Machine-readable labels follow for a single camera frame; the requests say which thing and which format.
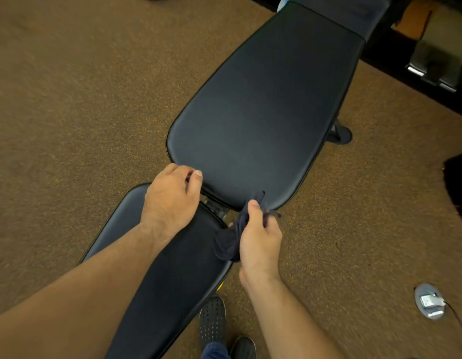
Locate orange block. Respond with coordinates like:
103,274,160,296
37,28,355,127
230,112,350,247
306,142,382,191
392,0,436,41

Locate black padded workout bench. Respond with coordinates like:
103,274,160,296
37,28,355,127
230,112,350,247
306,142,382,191
79,0,395,359

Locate white plug adapter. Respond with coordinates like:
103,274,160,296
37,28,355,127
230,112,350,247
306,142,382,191
420,293,445,315

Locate person's blue garment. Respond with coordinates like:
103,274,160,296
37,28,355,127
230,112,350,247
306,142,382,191
201,342,231,359

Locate person's left forearm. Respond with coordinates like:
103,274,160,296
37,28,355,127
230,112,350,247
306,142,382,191
0,224,164,359

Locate person's black shorts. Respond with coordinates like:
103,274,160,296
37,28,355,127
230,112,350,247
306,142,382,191
442,151,462,217

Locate beige panel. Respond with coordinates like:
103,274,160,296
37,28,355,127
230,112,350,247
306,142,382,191
422,3,462,68

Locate person's right forearm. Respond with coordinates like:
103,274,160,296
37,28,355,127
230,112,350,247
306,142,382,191
240,274,348,359

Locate black shoe white sole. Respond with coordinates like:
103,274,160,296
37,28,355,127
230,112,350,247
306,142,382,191
198,296,227,352
229,335,258,359

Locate black storage shelf rack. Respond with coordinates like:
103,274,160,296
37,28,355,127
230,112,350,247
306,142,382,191
245,0,462,120

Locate person's left hand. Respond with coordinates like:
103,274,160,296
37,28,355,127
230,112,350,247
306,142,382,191
139,163,204,245

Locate thin black cable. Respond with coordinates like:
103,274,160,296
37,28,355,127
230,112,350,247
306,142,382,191
442,301,462,350

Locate person's right hand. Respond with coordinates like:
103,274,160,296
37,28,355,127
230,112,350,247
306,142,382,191
238,199,283,292

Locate dark grey cleaning cloth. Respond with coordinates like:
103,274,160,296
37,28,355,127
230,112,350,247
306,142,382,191
213,190,282,263

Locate silver round floor socket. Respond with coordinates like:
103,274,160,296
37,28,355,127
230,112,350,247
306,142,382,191
414,283,447,320

